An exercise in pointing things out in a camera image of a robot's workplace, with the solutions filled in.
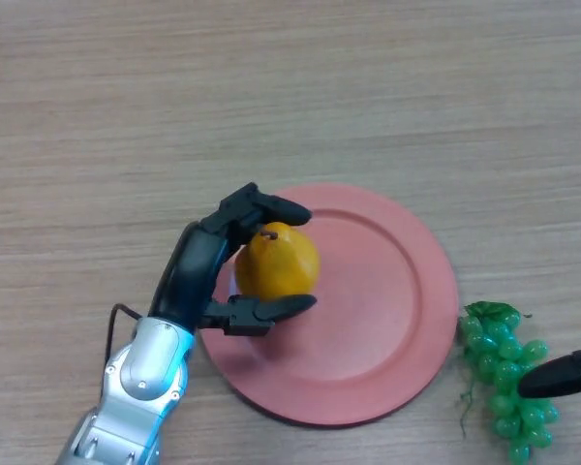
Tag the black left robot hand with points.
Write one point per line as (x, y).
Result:
(193, 271)

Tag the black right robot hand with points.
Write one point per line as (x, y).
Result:
(561, 375)

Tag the yellow pear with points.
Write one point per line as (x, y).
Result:
(281, 264)

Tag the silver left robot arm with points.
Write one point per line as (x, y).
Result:
(135, 387)

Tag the pink round plate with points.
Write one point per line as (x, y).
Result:
(368, 329)

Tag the green grape bunch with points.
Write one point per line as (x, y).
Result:
(498, 349)

